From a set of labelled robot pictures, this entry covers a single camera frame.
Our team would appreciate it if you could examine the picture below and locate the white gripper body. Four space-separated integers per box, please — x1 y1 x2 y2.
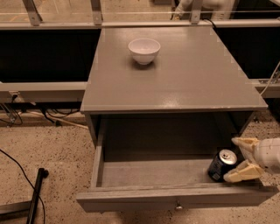
253 138 280 174

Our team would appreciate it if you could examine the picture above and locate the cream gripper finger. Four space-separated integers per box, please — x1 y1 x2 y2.
223 159 264 183
231 137 259 159

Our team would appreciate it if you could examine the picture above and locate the blue pepsi can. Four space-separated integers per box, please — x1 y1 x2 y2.
207 150 237 182

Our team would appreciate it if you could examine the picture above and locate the metal drawer knob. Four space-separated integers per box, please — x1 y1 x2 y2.
175 202 183 211

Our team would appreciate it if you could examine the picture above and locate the grey open drawer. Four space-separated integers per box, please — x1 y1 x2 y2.
76 116 280 214

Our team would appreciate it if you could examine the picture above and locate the grey cabinet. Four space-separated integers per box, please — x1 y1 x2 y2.
81 27 267 138

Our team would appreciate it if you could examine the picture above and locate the white ceramic bowl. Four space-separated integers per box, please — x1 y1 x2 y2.
128 38 161 65

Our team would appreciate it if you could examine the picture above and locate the black floor stand leg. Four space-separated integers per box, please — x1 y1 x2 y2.
0 168 49 224

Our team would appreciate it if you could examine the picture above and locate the white cable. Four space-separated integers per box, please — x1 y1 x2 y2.
259 60 280 97

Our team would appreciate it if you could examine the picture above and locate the grey railing rail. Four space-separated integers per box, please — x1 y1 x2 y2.
0 81 87 102

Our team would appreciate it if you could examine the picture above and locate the black floor cable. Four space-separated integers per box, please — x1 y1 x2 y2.
0 148 46 224

